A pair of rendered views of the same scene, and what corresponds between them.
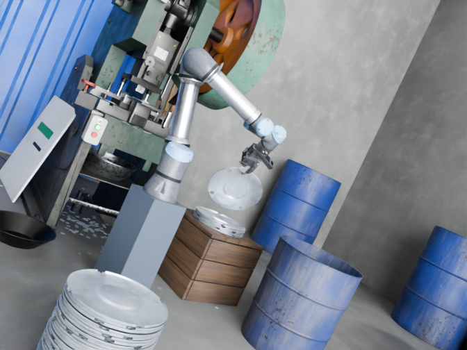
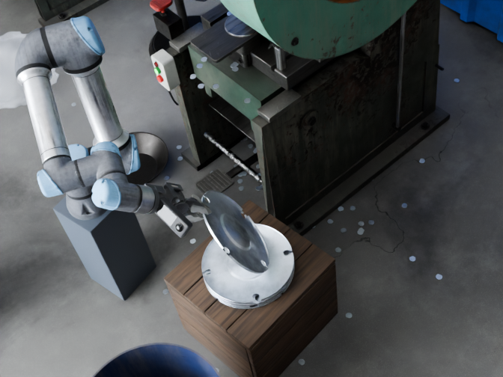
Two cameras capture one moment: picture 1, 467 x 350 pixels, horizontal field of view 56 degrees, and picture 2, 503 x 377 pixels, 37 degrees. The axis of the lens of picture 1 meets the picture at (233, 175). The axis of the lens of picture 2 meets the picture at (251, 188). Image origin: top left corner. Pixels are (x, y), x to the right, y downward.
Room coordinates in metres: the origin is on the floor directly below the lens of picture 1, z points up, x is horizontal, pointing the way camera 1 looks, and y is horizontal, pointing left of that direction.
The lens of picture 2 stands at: (2.47, -1.31, 2.37)
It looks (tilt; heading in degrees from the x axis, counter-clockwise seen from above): 52 degrees down; 93
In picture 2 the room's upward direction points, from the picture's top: 11 degrees counter-clockwise
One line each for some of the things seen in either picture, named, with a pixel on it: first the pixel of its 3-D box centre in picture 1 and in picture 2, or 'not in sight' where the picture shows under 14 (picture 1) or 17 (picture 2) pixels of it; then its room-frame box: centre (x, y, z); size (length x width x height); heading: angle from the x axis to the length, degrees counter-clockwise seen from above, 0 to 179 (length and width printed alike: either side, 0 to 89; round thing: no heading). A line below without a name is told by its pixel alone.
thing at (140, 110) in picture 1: (140, 114); (234, 46); (2.40, 0.59, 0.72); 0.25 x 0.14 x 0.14; 35
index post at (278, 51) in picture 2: (167, 119); (280, 55); (2.54, 0.48, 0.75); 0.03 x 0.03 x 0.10; 35
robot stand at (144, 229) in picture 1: (137, 243); (108, 238); (1.85, 0.25, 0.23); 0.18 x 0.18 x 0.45; 48
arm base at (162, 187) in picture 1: (164, 185); (85, 192); (1.85, 0.25, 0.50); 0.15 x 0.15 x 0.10
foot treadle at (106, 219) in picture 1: (96, 207); (262, 153); (2.43, 0.62, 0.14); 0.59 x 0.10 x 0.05; 35
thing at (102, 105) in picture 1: (128, 115); (275, 30); (2.54, 0.69, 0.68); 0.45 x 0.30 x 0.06; 125
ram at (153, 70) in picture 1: (156, 57); not in sight; (2.50, 0.67, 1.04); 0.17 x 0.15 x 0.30; 35
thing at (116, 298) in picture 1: (119, 296); not in sight; (1.19, 0.15, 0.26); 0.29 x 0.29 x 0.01
